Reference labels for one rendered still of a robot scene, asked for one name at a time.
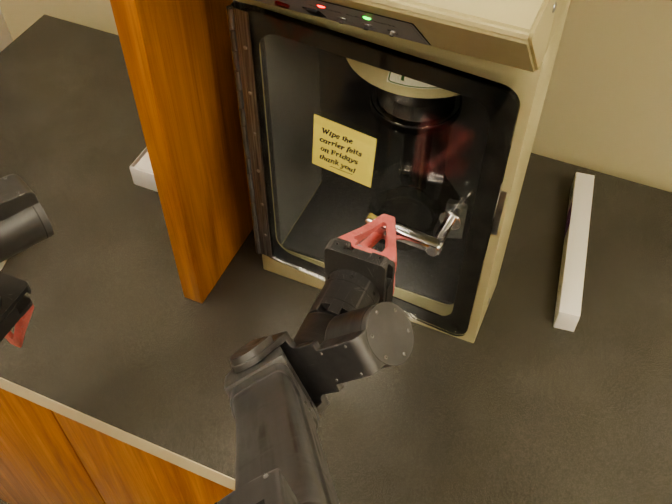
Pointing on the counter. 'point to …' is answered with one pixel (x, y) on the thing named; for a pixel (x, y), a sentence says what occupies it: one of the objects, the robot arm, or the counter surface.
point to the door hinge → (242, 107)
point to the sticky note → (343, 150)
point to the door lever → (423, 233)
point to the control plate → (357, 18)
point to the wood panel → (190, 129)
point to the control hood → (475, 26)
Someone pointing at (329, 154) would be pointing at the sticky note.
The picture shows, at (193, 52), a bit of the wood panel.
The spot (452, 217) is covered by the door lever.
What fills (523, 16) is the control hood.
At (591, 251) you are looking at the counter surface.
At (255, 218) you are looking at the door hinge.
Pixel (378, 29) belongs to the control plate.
